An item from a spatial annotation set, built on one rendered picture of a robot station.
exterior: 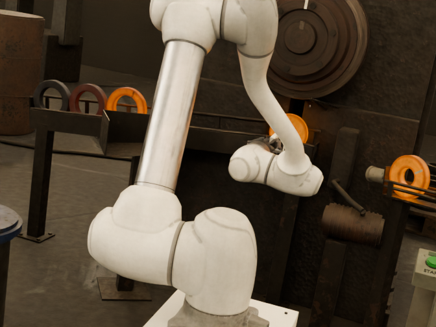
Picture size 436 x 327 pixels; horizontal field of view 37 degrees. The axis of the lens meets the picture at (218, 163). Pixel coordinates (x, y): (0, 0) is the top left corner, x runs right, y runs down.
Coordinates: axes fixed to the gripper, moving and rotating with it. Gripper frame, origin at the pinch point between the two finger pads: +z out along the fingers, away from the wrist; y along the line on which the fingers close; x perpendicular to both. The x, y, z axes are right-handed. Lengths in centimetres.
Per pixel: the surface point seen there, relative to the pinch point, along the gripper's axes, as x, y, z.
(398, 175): -5.4, 45.5, 7.2
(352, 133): 2.9, 25.3, 20.9
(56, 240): -76, -100, 19
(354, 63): 28.5, 20.8, 23.7
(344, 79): 22.2, 18.4, 23.1
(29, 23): -5, -232, 183
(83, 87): -2, -93, 23
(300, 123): 2.0, 4.4, 23.1
